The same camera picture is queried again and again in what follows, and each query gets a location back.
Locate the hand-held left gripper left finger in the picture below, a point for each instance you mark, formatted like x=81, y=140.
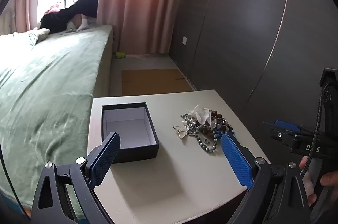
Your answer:
x=104, y=158

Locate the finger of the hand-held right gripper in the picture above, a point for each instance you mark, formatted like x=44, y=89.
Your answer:
x=286, y=125
x=280, y=138

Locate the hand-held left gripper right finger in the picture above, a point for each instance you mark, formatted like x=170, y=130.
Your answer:
x=236, y=160

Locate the black jewelry box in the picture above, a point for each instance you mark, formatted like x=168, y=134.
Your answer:
x=126, y=123

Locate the silver crystal earrings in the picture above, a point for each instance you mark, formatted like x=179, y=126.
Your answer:
x=182, y=131

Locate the person's right hand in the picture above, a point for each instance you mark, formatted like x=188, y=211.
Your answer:
x=328, y=178

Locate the flat brown cardboard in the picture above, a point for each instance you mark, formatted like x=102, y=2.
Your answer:
x=153, y=81

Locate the bed with green sheet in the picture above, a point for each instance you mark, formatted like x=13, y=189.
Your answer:
x=52, y=81

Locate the small green toy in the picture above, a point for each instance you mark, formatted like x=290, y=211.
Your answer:
x=120, y=54

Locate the crumpled green blanket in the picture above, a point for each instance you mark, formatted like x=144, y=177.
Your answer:
x=34, y=36

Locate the black clothing on bed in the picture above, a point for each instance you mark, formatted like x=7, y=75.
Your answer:
x=66, y=14

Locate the pink cloth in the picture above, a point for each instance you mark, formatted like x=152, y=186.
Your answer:
x=52, y=8

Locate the wide pink curtain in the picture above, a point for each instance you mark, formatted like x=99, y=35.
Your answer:
x=137, y=2

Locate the narrow pink curtain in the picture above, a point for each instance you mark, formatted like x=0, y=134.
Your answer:
x=26, y=2

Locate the white wall socket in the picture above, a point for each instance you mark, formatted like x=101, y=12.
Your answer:
x=185, y=40

